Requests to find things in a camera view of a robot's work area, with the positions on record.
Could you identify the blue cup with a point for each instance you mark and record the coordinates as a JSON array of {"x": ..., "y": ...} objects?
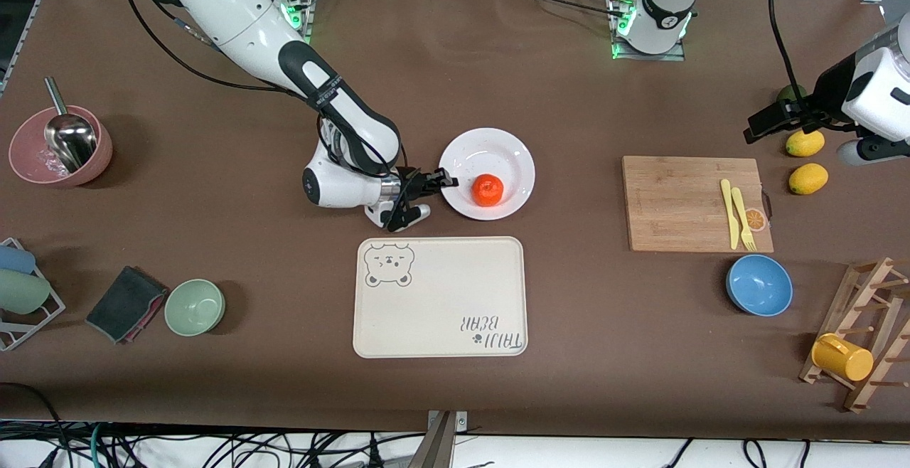
[{"x": 15, "y": 259}]

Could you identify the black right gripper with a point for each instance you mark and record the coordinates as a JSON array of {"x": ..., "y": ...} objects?
[{"x": 414, "y": 184}]

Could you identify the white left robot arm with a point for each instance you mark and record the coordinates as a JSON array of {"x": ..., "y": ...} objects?
[{"x": 665, "y": 6}]

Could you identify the wooden cutting board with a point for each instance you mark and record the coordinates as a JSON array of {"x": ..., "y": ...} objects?
[{"x": 675, "y": 205}]

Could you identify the pale green cup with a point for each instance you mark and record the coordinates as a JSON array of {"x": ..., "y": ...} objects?
[{"x": 21, "y": 291}]

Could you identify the yellow plastic knife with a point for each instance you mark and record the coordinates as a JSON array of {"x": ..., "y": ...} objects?
[{"x": 730, "y": 219}]

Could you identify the cream tray with bear print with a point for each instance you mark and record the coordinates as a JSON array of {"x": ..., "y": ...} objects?
[{"x": 441, "y": 297}]

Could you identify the grey camera pole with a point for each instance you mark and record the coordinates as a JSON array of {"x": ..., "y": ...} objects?
[{"x": 435, "y": 447}]

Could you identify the light green bowl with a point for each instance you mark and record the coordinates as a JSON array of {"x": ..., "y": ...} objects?
[{"x": 195, "y": 307}]

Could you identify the yellow lemon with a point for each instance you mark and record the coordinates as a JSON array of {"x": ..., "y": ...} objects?
[
  {"x": 805, "y": 144},
  {"x": 808, "y": 178}
]

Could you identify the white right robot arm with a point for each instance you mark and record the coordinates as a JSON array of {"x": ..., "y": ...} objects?
[{"x": 234, "y": 13}]

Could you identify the yellow plastic fork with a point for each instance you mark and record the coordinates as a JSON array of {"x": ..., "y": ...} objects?
[{"x": 741, "y": 208}]

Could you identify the green avocado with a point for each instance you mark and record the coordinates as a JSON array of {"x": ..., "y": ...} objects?
[{"x": 790, "y": 91}]

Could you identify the orange fruit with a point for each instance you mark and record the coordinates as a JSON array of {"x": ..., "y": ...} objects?
[{"x": 488, "y": 190}]

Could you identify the metal scoop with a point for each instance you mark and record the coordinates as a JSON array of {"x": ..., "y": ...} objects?
[{"x": 71, "y": 141}]

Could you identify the blue bowl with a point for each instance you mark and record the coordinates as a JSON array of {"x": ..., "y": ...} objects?
[{"x": 759, "y": 285}]

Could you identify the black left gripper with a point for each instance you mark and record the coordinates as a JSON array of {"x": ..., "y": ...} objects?
[{"x": 830, "y": 92}]

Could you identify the yellow cup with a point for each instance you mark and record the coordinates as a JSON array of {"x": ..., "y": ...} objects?
[{"x": 842, "y": 358}]

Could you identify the dark grey folded cloth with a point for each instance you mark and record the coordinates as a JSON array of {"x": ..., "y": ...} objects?
[{"x": 124, "y": 304}]

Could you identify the white round plate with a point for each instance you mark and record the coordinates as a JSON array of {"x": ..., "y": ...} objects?
[{"x": 498, "y": 155}]

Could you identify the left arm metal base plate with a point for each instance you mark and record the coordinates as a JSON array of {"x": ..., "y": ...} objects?
[{"x": 647, "y": 57}]

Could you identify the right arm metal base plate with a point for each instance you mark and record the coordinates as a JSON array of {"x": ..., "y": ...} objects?
[{"x": 307, "y": 27}]

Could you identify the pink bowl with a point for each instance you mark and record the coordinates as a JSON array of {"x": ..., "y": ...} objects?
[{"x": 28, "y": 148}]

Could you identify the wooden cup rack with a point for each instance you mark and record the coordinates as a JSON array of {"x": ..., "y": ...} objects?
[{"x": 846, "y": 316}]

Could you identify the metal table bracket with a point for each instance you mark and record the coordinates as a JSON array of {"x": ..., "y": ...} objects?
[{"x": 462, "y": 419}]

